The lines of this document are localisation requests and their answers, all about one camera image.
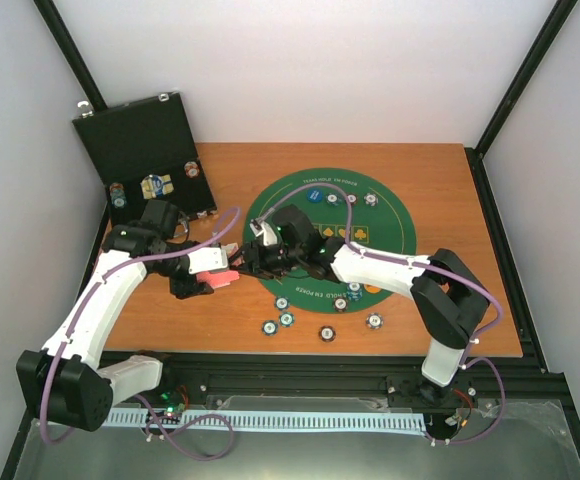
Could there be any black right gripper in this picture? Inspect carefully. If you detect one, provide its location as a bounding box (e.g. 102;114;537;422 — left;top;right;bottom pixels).
230;240;304;281

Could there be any pink-backed card deck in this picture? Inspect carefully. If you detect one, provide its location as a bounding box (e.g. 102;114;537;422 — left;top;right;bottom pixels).
196;270;240;290

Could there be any green blue chip stack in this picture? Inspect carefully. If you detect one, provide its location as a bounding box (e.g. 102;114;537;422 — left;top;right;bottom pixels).
261;320;279;336

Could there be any blue small blind button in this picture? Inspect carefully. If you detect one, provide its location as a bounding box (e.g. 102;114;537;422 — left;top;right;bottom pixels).
306;187;324;204

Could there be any orange big blind button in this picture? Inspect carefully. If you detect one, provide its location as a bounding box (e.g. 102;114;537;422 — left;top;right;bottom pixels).
364;285;381;294

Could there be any blue white chip stack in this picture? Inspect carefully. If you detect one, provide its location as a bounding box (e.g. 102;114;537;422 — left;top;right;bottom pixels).
366;313;384;330

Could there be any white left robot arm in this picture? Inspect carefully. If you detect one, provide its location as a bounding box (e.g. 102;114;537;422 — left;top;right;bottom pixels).
16;200;227;431

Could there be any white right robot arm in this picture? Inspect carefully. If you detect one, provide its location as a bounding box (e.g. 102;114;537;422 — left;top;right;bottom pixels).
228;237;503;389

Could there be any boxed card deck in case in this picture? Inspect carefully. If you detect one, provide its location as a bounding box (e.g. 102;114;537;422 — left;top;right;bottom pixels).
140;174;174;199

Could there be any orange chip stack in case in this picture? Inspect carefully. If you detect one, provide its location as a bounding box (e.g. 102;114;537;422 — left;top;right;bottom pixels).
184;161;200;178

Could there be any chip stack in case left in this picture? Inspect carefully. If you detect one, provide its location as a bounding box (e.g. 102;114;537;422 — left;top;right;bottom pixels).
109;183;127;209

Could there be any green round poker mat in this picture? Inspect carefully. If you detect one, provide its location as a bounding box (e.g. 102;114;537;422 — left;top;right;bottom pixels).
245;168;417;314

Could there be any black poker chip case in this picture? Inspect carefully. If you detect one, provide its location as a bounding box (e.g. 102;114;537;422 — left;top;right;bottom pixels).
73;91;217;225

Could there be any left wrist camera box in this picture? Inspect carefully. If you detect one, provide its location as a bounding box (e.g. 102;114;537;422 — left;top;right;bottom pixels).
187;247;229;275

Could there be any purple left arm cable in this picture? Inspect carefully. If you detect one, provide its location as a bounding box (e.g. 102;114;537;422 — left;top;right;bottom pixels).
38;205;244;459

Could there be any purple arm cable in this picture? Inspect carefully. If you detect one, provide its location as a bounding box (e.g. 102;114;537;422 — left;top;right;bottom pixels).
257;182;507;448
38;205;244;459

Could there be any white slotted cable duct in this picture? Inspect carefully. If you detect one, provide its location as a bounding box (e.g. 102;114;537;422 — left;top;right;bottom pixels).
104;405;429;432

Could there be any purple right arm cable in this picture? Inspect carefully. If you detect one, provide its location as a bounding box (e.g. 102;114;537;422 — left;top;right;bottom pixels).
257;182;507;448

